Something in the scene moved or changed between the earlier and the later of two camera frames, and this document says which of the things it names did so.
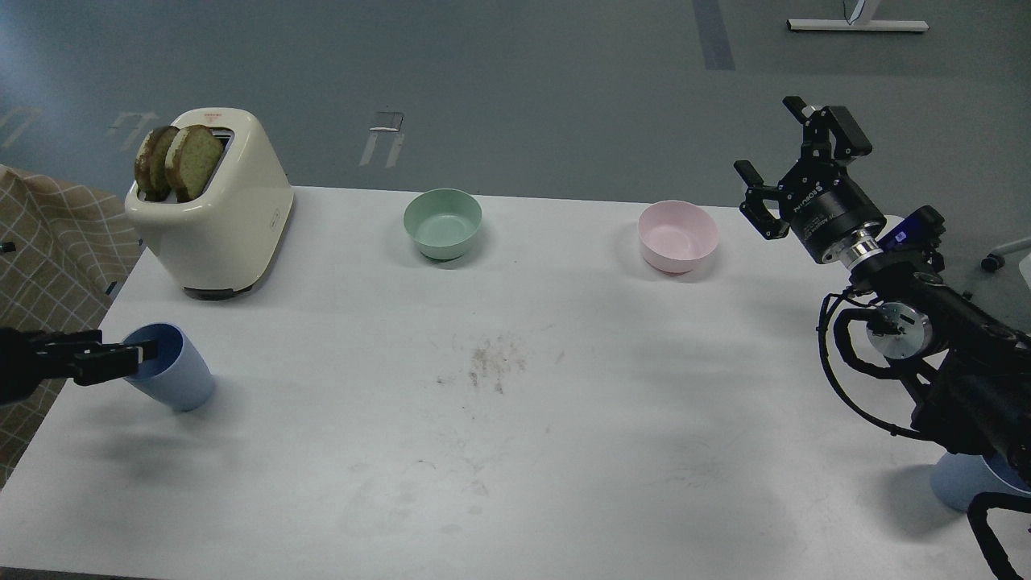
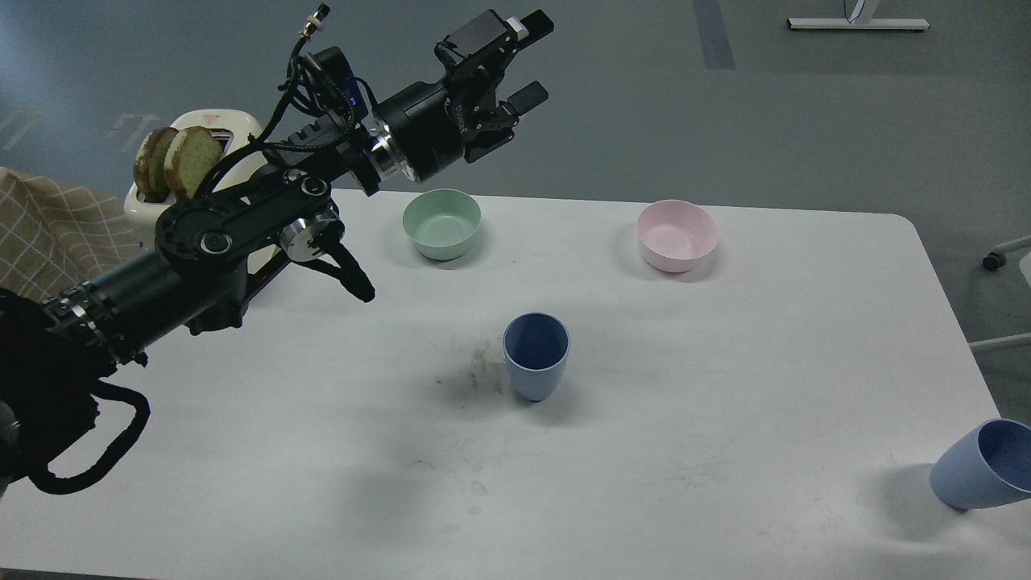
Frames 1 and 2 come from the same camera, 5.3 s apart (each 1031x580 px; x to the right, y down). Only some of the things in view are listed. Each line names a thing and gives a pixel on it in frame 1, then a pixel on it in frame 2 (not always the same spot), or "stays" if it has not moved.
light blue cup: [179, 376] -> [536, 345]
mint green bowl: [442, 222] stays
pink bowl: [676, 236] stays
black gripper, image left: [55, 354] -> [436, 123]
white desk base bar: [858, 25] stays
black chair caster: [992, 263] stays
